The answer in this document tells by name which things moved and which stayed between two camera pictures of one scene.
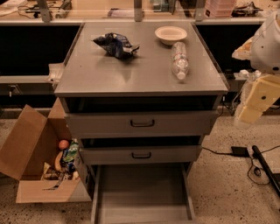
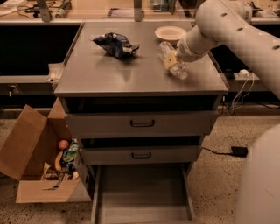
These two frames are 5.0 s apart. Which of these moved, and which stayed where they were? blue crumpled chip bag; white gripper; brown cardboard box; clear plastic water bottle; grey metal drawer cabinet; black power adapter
Moved: white gripper; clear plastic water bottle
Stayed: black power adapter; brown cardboard box; blue crumpled chip bag; grey metal drawer cabinet
